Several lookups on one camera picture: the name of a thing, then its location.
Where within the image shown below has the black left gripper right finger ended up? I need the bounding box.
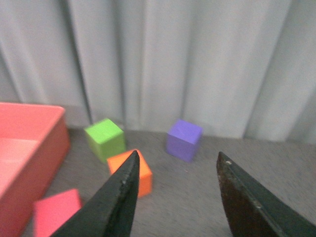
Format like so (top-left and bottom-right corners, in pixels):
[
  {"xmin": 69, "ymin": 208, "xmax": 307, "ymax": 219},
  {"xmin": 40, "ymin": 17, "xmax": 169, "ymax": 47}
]
[{"xmin": 216, "ymin": 152, "xmax": 316, "ymax": 237}]

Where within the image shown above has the purple foam cube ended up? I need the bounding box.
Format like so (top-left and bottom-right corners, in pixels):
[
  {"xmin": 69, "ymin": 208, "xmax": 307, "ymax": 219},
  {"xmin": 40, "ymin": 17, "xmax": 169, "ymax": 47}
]
[{"xmin": 166, "ymin": 119, "xmax": 203, "ymax": 162}]

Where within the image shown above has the orange foam cube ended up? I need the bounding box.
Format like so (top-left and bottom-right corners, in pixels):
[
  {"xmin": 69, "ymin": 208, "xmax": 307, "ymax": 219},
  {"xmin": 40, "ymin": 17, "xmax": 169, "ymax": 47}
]
[{"xmin": 107, "ymin": 149, "xmax": 153, "ymax": 198}]

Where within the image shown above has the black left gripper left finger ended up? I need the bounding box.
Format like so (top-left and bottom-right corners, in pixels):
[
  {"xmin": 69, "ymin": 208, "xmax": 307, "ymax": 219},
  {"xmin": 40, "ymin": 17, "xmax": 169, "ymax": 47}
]
[{"xmin": 52, "ymin": 150, "xmax": 140, "ymax": 237}]

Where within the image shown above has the red foam cube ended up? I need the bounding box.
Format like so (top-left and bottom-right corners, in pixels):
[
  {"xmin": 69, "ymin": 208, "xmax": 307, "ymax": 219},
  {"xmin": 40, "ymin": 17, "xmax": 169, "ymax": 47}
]
[{"xmin": 33, "ymin": 189, "xmax": 81, "ymax": 237}]

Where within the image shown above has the pink plastic bin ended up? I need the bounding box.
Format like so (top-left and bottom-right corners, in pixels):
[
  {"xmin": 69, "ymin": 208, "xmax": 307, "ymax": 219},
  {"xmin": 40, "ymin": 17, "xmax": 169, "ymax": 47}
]
[{"xmin": 0, "ymin": 102, "xmax": 70, "ymax": 237}]

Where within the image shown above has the grey curtain backdrop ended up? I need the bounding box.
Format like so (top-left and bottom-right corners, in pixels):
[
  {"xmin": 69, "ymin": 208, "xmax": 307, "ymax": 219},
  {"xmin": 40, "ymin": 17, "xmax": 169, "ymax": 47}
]
[{"xmin": 0, "ymin": 0, "xmax": 316, "ymax": 143}]

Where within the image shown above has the green foam cube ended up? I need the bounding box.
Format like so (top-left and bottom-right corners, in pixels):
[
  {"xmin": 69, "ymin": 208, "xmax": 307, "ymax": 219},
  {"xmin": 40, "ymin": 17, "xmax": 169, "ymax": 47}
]
[{"xmin": 84, "ymin": 118, "xmax": 126, "ymax": 163}]

